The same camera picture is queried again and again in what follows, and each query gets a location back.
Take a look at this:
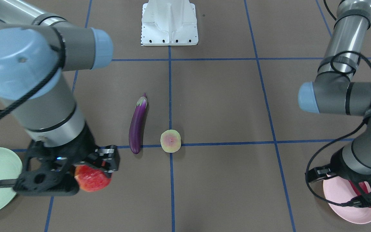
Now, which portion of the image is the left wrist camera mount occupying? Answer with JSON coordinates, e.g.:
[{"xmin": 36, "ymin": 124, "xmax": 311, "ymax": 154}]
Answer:
[{"xmin": 305, "ymin": 164, "xmax": 371, "ymax": 208}]

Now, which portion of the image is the red chili pepper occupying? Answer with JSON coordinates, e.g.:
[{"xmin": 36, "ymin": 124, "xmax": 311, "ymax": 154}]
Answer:
[{"xmin": 349, "ymin": 180, "xmax": 370, "ymax": 196}]

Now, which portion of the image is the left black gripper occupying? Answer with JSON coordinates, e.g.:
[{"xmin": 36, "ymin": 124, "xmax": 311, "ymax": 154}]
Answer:
[{"xmin": 330, "ymin": 147, "xmax": 371, "ymax": 188}]

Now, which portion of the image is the pink plate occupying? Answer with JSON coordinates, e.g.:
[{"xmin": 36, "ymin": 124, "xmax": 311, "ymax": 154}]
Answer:
[{"xmin": 322, "ymin": 177, "xmax": 371, "ymax": 225}]

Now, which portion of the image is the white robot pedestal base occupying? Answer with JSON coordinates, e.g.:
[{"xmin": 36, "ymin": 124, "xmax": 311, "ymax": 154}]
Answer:
[{"xmin": 140, "ymin": 0, "xmax": 199, "ymax": 46}]

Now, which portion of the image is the green pink peach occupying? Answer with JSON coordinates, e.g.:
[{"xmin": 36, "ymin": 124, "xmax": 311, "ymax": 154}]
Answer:
[{"xmin": 160, "ymin": 130, "xmax": 181, "ymax": 153}]

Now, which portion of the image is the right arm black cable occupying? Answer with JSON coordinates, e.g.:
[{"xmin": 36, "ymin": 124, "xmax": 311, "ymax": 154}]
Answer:
[{"xmin": 0, "ymin": 29, "xmax": 67, "ymax": 189}]

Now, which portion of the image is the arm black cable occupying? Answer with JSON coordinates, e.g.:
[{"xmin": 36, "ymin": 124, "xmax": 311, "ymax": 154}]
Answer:
[
  {"xmin": 0, "ymin": 29, "xmax": 67, "ymax": 189},
  {"xmin": 305, "ymin": 0, "xmax": 371, "ymax": 207}
]

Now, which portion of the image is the purple eggplant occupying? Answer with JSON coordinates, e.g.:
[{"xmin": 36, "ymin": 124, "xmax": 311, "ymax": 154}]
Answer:
[{"xmin": 128, "ymin": 93, "xmax": 148, "ymax": 154}]

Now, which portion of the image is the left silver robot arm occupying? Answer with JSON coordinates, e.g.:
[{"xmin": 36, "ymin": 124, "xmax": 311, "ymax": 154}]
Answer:
[{"xmin": 298, "ymin": 0, "xmax": 371, "ymax": 185}]

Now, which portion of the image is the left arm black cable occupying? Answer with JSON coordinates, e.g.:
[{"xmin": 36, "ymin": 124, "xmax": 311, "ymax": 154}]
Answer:
[{"xmin": 305, "ymin": 0, "xmax": 371, "ymax": 207}]

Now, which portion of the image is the red yellow apple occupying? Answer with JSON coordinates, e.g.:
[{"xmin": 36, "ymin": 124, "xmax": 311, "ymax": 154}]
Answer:
[{"xmin": 74, "ymin": 165, "xmax": 111, "ymax": 192}]

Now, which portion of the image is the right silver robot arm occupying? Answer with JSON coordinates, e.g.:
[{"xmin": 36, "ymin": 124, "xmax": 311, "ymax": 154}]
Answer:
[{"xmin": 0, "ymin": 0, "xmax": 118, "ymax": 175}]

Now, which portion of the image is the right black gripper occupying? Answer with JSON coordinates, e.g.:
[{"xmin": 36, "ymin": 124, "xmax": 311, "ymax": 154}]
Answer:
[{"xmin": 28, "ymin": 123, "xmax": 120, "ymax": 178}]

